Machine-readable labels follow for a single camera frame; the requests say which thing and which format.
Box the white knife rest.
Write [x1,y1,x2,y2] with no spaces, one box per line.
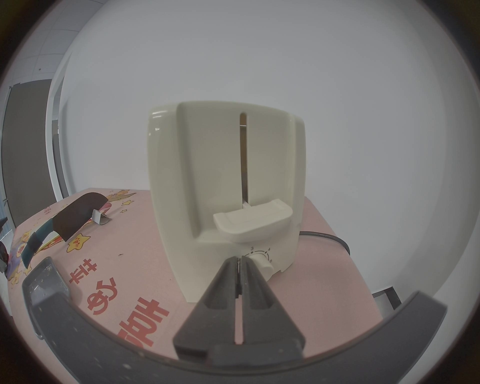
[91,209,113,226]

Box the cream toaster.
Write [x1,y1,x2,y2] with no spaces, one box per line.
[147,101,307,304]

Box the black toaster cable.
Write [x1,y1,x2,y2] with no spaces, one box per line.
[298,230,352,256]

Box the knife with blue-green handle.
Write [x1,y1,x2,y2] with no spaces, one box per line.
[20,191,110,269]

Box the grey-brown door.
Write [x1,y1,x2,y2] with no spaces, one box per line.
[1,78,53,228]

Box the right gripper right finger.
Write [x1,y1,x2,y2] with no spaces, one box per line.
[239,257,307,367]

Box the dark grey tray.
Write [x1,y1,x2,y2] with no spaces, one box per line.
[21,256,75,339]

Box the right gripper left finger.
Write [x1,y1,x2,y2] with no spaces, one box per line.
[172,256,241,364]

